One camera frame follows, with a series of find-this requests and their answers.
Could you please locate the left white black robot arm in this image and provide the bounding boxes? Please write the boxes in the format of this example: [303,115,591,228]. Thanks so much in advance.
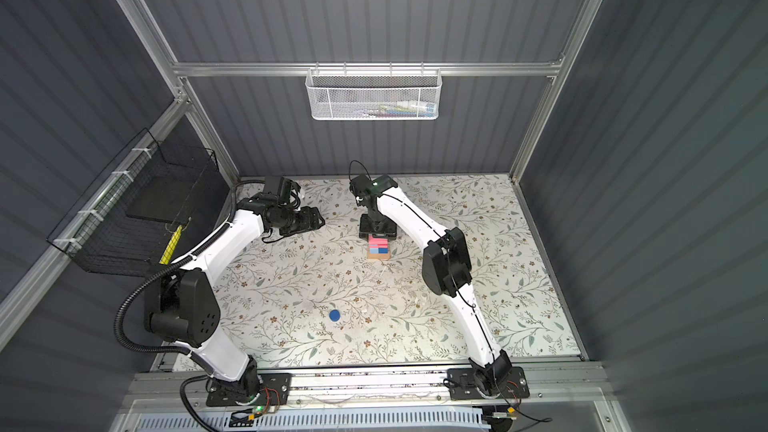
[144,176,325,383]

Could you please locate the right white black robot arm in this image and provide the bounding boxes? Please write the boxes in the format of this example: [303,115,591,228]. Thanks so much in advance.
[349,174,512,397]

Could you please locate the markers in white basket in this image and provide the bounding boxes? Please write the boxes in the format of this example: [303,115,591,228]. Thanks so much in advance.
[355,100,438,120]

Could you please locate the floral patterned table mat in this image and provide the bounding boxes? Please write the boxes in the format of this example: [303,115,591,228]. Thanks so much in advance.
[214,175,579,368]

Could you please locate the black pad in basket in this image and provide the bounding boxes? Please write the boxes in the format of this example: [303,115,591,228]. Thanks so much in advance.
[126,176,201,224]

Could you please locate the yellow marker in basket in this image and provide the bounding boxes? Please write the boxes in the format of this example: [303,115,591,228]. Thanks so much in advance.
[159,225,183,265]

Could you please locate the white wire mesh basket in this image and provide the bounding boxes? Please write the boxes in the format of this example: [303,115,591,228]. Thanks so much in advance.
[305,71,443,121]

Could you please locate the black wire basket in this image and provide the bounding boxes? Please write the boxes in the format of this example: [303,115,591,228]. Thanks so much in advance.
[47,135,229,277]

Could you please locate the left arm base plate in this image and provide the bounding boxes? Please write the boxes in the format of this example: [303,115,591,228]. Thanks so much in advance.
[205,373,292,407]

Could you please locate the left black corrugated cable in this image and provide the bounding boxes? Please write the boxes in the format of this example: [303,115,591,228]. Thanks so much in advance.
[113,179,265,356]

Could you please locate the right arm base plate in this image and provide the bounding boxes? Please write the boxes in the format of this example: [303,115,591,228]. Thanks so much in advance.
[443,366,530,401]

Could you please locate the white ventilated cable duct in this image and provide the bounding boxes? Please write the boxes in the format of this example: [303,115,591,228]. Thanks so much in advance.
[134,406,490,432]

